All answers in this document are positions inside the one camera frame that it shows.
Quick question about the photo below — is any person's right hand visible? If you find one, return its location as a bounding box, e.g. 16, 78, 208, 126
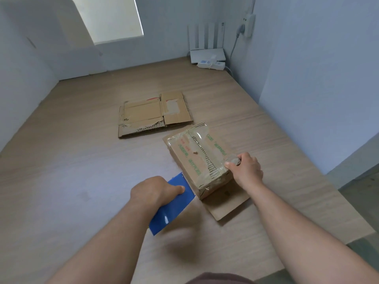
224, 151, 265, 193

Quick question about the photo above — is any person's left hand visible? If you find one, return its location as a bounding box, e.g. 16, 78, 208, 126
129, 175, 186, 209

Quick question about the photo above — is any blue tape dispenser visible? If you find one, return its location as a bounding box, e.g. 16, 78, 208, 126
148, 172, 197, 237

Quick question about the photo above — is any large torn cardboard box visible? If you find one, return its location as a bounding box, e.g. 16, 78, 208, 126
162, 122, 251, 222

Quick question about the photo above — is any peeled-surface cardboard box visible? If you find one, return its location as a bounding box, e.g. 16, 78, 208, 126
117, 90, 194, 139

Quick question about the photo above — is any person's left forearm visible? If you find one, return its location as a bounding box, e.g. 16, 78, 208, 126
46, 200, 155, 284

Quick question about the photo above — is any person's right forearm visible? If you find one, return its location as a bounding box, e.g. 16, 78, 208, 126
248, 182, 379, 284

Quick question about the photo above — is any white power strip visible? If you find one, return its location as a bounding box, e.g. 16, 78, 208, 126
196, 57, 227, 72

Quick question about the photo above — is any white router with antennas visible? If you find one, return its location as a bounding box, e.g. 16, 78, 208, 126
186, 21, 227, 64

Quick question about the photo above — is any white foam partition board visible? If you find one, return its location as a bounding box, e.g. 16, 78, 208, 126
0, 11, 60, 152

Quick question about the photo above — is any bright window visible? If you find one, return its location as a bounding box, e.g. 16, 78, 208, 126
70, 0, 145, 46

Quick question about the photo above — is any grey power cable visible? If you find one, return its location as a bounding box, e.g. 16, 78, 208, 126
225, 24, 247, 78

